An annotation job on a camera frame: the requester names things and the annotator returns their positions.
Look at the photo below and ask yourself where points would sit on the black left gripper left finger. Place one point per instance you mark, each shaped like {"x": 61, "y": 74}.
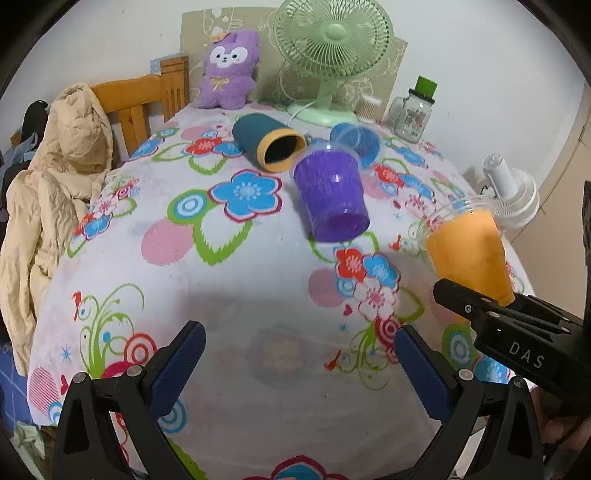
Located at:
{"x": 86, "y": 445}

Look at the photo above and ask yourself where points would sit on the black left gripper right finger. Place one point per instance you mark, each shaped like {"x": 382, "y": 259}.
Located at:
{"x": 511, "y": 446}

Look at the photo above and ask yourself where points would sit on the orange plastic cup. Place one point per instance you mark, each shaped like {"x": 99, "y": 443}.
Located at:
{"x": 464, "y": 244}

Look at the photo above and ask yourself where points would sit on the blue plastic cup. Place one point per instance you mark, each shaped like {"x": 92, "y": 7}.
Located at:
{"x": 361, "y": 139}

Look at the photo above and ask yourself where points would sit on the purple plastic cup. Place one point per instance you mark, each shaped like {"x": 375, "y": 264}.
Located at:
{"x": 328, "y": 179}

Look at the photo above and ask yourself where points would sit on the white standing fan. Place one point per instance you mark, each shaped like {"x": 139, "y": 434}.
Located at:
{"x": 516, "y": 199}

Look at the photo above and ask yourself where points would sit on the floral tablecloth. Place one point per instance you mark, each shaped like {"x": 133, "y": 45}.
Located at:
{"x": 299, "y": 378}

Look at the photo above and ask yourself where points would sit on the beige quilted jacket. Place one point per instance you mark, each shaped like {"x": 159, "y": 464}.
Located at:
{"x": 45, "y": 204}

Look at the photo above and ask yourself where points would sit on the glass mason jar green lid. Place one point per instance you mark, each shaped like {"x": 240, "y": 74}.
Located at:
{"x": 409, "y": 116}

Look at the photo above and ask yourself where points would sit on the cotton swab container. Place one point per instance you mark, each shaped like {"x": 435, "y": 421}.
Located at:
{"x": 368, "y": 108}

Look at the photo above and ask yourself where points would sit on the beige patterned board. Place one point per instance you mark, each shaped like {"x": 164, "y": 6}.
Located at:
{"x": 277, "y": 81}

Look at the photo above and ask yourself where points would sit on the teal and yellow tumbler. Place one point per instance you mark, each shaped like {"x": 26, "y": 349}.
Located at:
{"x": 268, "y": 142}

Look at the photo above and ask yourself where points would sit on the wooden chair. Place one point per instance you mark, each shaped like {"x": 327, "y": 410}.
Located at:
{"x": 129, "y": 98}

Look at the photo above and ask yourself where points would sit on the green desk fan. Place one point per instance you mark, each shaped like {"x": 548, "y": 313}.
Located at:
{"x": 334, "y": 42}

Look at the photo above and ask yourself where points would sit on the purple plush toy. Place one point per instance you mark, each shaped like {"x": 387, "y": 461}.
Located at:
{"x": 229, "y": 66}

